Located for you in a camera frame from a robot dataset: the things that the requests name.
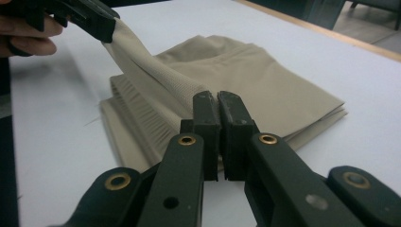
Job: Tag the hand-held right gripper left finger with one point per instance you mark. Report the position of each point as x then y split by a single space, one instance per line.
206 132

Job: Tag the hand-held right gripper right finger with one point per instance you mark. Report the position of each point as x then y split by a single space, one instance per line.
236 132

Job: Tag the beige pants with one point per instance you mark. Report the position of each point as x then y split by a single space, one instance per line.
252 78

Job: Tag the white table cover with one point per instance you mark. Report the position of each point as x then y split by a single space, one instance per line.
47 126

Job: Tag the wooden table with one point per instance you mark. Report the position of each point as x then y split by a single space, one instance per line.
346 41

